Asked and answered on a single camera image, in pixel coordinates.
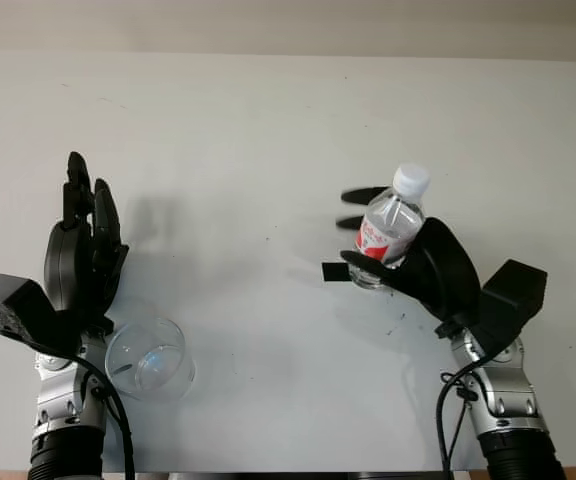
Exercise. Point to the clear water bottle red label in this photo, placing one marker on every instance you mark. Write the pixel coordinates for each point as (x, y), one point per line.
(393, 220)

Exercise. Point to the black tape strip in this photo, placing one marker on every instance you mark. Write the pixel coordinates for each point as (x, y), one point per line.
(335, 271)

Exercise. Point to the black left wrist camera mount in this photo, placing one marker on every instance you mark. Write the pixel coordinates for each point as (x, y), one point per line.
(13, 305)

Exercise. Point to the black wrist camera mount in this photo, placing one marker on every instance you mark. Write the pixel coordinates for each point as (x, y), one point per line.
(513, 295)
(13, 305)

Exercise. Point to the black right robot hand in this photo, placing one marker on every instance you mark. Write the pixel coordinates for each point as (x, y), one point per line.
(443, 270)

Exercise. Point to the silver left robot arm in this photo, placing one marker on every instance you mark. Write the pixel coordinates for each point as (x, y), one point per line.
(63, 410)

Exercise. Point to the clear plastic cup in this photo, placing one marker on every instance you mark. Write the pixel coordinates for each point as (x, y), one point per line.
(148, 360)

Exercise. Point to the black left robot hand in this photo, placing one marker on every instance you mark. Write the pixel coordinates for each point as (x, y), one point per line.
(65, 270)

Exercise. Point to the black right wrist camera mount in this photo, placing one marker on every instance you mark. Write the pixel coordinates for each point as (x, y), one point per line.
(513, 295)

